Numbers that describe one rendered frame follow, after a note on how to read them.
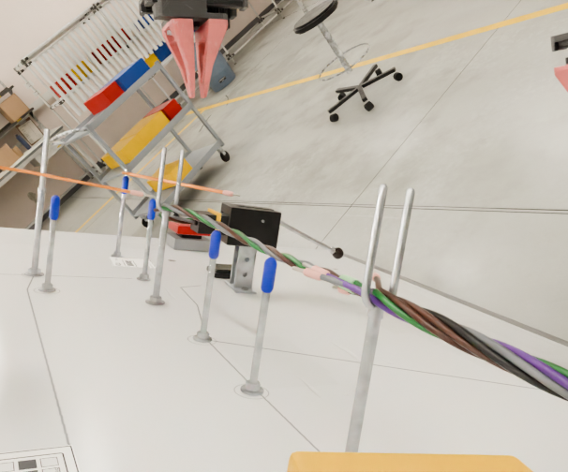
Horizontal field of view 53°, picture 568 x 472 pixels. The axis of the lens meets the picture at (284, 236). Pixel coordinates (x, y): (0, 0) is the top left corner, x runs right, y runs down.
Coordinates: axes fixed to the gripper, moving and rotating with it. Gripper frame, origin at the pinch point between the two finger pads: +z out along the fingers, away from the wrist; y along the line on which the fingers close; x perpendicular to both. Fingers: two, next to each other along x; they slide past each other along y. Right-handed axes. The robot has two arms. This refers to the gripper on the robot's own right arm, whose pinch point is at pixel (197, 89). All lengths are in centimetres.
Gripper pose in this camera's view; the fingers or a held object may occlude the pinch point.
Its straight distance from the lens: 62.3
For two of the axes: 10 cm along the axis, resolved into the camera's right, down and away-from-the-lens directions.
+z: 0.3, 9.8, 1.8
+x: -3.5, -1.5, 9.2
